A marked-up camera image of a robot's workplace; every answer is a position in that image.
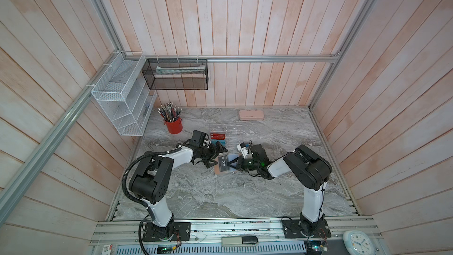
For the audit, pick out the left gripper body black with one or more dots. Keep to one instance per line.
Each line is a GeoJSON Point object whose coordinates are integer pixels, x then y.
{"type": "Point", "coordinates": [208, 153]}

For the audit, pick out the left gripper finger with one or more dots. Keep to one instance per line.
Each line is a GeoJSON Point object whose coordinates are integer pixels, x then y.
{"type": "Point", "coordinates": [220, 147]}
{"type": "Point", "coordinates": [210, 163]}

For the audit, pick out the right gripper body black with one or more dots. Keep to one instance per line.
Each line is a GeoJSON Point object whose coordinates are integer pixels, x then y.
{"type": "Point", "coordinates": [247, 164]}

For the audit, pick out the dark grey credit card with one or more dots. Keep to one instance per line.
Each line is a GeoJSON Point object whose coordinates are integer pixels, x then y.
{"type": "Point", "coordinates": [222, 162]}

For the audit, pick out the red credit card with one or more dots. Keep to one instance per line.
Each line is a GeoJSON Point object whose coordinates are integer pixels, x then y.
{"type": "Point", "coordinates": [218, 136]}

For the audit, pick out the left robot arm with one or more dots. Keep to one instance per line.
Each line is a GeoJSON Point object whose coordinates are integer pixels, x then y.
{"type": "Point", "coordinates": [146, 179]}

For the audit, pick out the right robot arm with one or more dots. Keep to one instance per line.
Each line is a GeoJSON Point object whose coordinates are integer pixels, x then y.
{"type": "Point", "coordinates": [312, 171]}

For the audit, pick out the clear acrylic organizer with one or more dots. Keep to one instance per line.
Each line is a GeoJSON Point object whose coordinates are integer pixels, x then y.
{"type": "Point", "coordinates": [235, 134]}

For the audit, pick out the red pen cup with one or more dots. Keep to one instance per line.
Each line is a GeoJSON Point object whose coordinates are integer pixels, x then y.
{"type": "Point", "coordinates": [175, 126]}

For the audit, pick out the grey black handheld device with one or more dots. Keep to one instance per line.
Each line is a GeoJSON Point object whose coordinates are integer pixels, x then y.
{"type": "Point", "coordinates": [239, 241]}

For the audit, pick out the white analog clock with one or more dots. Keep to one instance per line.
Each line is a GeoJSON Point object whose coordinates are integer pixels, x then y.
{"type": "Point", "coordinates": [358, 243]}

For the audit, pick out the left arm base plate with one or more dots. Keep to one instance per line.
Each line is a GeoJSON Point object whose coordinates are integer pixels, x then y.
{"type": "Point", "coordinates": [173, 232]}

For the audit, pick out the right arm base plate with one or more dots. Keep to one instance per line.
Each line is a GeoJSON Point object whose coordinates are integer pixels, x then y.
{"type": "Point", "coordinates": [303, 228]}

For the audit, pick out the black mesh wall basket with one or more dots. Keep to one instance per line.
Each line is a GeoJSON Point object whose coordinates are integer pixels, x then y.
{"type": "Point", "coordinates": [176, 74]}

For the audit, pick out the white wire mesh shelf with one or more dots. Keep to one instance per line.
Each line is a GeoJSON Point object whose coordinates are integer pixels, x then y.
{"type": "Point", "coordinates": [123, 94]}

